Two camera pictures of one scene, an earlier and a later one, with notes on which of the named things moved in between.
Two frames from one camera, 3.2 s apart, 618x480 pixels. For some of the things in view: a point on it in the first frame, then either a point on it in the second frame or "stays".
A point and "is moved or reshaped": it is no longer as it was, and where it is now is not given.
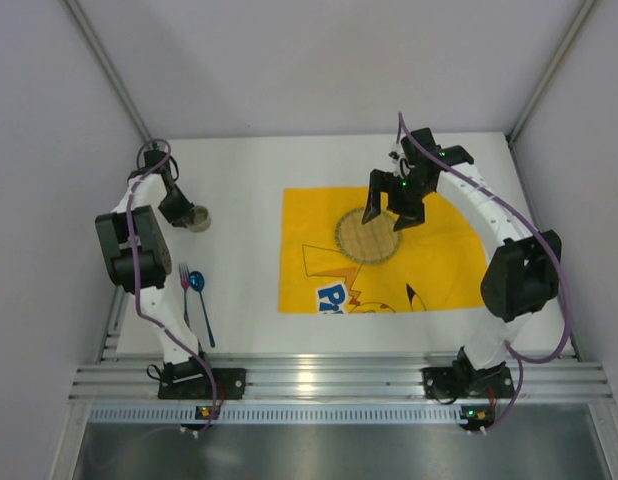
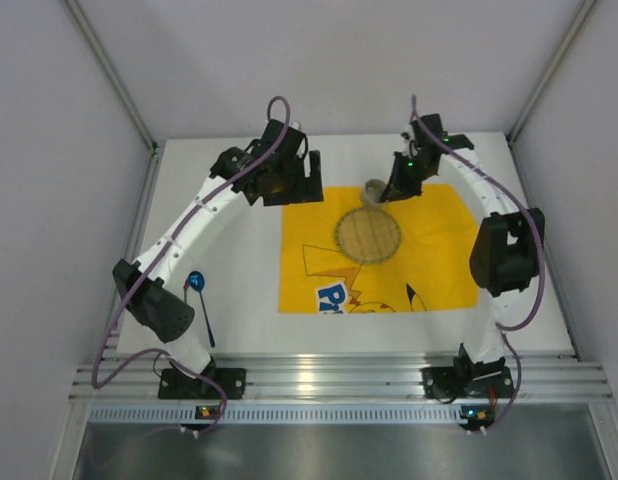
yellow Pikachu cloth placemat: x=439 y=264 stays
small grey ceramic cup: x=202 y=219 is moved or reshaped
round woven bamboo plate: x=371 y=242 stays
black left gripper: x=175 y=208 → x=293 y=189
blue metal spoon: x=196 y=281 stays
